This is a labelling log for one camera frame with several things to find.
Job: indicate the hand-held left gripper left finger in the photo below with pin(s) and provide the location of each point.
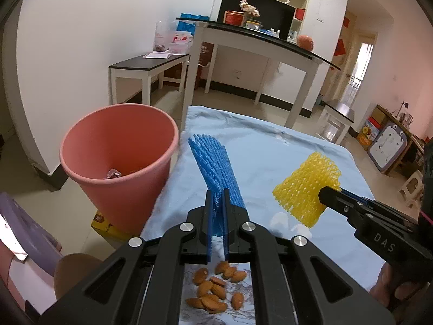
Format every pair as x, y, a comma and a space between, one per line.
209, 226

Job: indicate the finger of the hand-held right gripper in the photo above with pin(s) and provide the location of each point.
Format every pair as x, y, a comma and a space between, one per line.
338, 201
367, 202

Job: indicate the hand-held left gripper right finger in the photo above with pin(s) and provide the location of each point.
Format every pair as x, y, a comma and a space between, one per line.
227, 226

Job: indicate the yellow foam fruit net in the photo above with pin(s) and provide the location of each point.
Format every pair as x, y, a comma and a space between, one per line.
304, 186

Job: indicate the blue foam fruit net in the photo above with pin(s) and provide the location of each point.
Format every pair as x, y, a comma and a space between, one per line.
216, 169

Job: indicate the pink plastic bucket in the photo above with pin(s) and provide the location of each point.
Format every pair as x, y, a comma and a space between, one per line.
118, 203

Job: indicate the colourful snack wrapper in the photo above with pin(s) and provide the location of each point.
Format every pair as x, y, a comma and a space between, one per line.
112, 174

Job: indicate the person's right hand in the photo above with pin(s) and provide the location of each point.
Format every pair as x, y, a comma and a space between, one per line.
382, 284

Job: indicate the white plastic stool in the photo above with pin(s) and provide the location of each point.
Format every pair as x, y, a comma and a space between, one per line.
412, 184

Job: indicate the children's drawing board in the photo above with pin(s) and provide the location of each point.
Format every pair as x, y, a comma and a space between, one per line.
387, 145

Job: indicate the pile of almonds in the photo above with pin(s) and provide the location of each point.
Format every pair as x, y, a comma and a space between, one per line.
209, 287

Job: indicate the low wooden desk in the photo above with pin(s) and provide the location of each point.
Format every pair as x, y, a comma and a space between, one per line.
412, 152

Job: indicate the colourful carton box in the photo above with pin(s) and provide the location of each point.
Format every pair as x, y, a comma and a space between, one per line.
367, 132

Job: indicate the light blue floral blanket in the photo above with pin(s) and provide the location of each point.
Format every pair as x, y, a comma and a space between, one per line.
264, 149

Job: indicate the small black-topped white stool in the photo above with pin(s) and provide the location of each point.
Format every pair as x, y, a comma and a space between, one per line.
341, 110

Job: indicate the yellow cardboard box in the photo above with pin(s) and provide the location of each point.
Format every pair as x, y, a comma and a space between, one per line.
108, 228

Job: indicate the brown round stool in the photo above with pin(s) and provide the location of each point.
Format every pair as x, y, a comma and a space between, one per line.
74, 270

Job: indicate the orange pink ball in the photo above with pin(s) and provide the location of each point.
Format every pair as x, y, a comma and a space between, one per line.
305, 42

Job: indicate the dark brown carton box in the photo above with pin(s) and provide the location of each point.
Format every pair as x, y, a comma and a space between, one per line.
206, 54

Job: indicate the white table with glass top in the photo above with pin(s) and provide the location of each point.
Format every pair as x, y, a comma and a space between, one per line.
257, 45

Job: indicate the purple plastic stool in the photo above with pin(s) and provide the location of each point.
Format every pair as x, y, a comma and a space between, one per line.
30, 233

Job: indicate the black-topped white bench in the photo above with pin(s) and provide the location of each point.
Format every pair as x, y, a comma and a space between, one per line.
135, 63

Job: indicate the white paper sheet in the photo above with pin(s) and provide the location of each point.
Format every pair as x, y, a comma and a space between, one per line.
155, 55

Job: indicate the red white plastic bag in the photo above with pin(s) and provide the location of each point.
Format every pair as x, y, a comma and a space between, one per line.
181, 39

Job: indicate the red box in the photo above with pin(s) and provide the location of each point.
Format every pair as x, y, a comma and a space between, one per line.
300, 13

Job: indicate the clear plastic bag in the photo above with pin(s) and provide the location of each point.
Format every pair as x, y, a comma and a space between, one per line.
161, 39

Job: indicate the white shelf cabinet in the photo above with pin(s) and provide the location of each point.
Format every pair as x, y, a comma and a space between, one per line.
324, 6

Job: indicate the black television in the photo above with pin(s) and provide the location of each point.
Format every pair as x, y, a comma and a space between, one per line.
270, 13

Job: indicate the blue bag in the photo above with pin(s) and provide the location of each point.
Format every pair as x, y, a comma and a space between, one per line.
184, 27

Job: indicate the red round tin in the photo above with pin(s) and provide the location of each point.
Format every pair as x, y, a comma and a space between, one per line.
233, 18

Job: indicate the flower bouquet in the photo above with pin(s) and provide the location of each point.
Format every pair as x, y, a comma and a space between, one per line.
248, 6

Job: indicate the red paper wall decoration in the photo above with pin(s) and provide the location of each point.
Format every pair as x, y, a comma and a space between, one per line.
340, 47

